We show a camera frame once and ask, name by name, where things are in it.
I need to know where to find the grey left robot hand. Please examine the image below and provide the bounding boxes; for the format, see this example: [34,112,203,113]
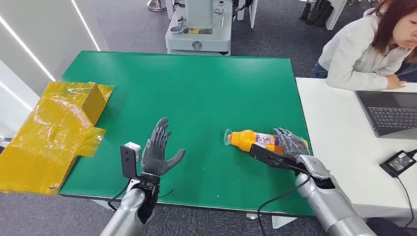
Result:
[141,117,186,177]

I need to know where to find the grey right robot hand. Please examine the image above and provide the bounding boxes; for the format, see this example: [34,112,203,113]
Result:
[272,127,310,158]

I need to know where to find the orange plastic bottle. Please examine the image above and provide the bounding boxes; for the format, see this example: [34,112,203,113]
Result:
[223,128,309,156]

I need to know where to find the white desk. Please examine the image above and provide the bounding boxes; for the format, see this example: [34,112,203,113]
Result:
[295,77,417,228]

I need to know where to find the green-topped table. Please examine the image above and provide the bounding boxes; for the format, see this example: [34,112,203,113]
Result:
[58,50,315,218]

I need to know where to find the grey laptop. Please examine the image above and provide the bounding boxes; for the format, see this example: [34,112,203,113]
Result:
[355,90,417,140]

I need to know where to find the black power adapter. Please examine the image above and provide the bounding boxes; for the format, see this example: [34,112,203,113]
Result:
[379,149,417,179]

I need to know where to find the yellow film-wrapped cardboard box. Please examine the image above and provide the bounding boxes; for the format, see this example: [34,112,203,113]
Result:
[0,81,114,196]

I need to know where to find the person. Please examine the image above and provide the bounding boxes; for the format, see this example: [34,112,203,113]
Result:
[310,0,417,92]

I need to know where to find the person's hand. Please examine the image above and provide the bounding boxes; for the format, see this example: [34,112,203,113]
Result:
[385,74,408,90]

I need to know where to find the black seat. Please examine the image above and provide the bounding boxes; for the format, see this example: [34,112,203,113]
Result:
[364,217,417,236]

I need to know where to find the black boots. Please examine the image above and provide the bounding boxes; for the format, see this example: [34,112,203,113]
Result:
[298,0,335,29]

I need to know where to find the white partition panel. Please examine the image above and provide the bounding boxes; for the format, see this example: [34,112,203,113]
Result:
[325,0,348,31]

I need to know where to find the metal chair base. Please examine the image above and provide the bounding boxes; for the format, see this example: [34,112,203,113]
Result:
[146,0,168,12]

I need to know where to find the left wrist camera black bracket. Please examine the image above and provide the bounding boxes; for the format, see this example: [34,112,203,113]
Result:
[119,142,143,193]

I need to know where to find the wrist camera black bracket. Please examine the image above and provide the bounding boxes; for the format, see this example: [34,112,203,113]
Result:
[249,143,295,169]
[119,142,143,193]

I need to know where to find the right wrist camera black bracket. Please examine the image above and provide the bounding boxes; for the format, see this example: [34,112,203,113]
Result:
[249,143,295,169]

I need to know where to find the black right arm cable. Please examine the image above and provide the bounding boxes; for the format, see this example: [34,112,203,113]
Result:
[257,164,312,236]

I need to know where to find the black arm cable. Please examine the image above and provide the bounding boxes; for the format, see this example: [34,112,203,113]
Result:
[107,178,132,212]
[257,164,312,236]

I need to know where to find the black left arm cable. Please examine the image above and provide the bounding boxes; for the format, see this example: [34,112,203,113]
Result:
[107,178,132,212]

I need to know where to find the black adapter cable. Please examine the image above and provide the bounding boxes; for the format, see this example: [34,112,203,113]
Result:
[393,177,415,229]

